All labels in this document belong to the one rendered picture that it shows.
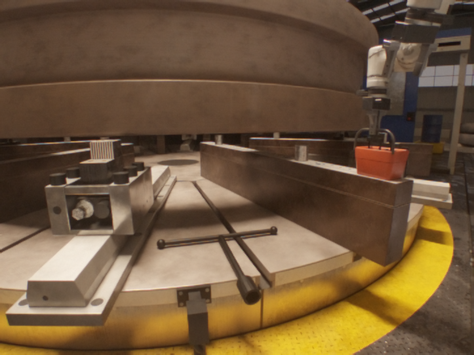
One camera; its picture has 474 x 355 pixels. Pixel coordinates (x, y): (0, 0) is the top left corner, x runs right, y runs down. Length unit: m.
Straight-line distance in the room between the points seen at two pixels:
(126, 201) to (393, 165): 1.10
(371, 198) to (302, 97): 0.75
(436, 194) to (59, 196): 2.43
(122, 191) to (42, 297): 0.46
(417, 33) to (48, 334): 1.70
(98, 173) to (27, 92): 0.66
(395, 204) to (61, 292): 1.25
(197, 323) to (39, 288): 0.51
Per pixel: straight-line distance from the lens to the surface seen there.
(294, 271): 1.22
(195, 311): 0.95
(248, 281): 1.02
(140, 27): 1.64
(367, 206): 1.30
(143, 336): 1.29
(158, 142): 5.08
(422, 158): 3.69
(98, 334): 1.32
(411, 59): 1.07
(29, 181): 2.26
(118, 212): 1.18
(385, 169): 1.24
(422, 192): 2.46
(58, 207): 1.27
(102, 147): 1.35
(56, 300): 1.03
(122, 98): 1.45
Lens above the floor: 0.93
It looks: 12 degrees down
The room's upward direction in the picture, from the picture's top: straight up
